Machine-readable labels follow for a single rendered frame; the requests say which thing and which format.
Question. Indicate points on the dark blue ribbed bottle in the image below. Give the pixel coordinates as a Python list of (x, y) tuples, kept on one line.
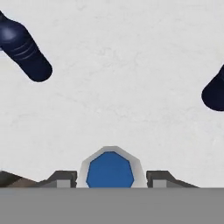
[(24, 49)]

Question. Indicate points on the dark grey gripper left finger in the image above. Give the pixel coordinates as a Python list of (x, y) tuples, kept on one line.
[(62, 178)]

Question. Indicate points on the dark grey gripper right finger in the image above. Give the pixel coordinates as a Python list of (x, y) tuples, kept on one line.
[(159, 178)]

